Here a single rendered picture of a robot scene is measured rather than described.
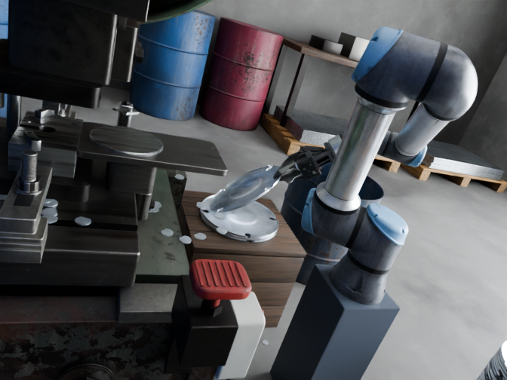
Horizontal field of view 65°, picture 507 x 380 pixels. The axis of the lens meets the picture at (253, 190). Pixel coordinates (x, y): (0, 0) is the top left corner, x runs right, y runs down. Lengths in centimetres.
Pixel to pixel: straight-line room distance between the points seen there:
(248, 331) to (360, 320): 52
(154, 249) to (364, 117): 51
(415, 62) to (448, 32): 452
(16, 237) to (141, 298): 18
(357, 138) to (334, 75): 375
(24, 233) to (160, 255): 23
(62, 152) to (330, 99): 418
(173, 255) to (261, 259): 69
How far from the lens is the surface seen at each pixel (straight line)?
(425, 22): 512
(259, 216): 148
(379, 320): 116
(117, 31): 64
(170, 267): 67
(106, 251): 58
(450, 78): 85
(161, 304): 61
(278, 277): 143
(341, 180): 96
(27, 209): 56
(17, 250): 55
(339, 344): 116
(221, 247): 128
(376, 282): 110
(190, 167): 69
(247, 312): 65
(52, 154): 68
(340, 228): 103
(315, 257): 178
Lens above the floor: 105
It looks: 24 degrees down
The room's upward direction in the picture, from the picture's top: 17 degrees clockwise
